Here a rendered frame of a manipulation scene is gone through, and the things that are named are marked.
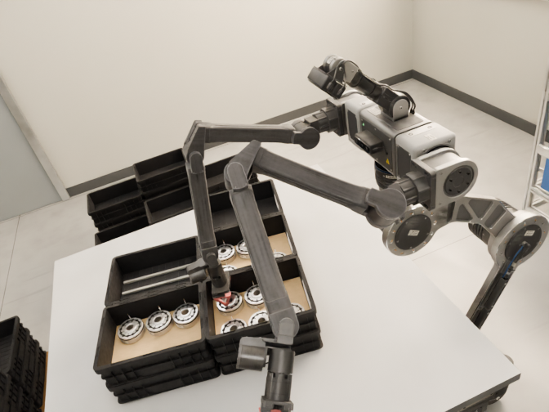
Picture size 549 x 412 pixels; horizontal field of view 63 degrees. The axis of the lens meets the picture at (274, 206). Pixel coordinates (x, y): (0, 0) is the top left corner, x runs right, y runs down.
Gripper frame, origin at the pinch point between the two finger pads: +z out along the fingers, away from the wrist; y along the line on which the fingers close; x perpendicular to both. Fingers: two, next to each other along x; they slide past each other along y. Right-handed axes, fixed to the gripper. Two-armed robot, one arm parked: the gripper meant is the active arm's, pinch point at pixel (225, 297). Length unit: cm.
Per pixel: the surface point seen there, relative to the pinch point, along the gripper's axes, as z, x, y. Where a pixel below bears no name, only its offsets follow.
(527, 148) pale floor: 87, 231, -180
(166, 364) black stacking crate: 1.8, -22.2, 24.2
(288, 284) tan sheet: 4.3, 25.0, -4.5
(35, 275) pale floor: 90, -176, -147
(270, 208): 5, 22, -59
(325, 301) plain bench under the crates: 17.2, 38.5, -3.6
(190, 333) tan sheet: 4.5, -14.9, 10.1
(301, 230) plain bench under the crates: 18, 35, -52
